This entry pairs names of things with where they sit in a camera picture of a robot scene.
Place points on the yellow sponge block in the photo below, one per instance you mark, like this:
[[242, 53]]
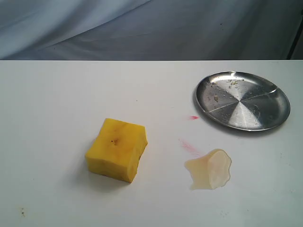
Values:
[[117, 149]]

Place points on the beige liquid spill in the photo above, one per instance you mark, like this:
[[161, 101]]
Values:
[[210, 171]]

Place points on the round steel plate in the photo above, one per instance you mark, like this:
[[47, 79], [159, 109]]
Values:
[[241, 101]]

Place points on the grey backdrop cloth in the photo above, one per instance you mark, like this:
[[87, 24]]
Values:
[[148, 30]]

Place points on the black stand pole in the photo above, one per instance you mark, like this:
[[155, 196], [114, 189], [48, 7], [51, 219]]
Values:
[[295, 41]]

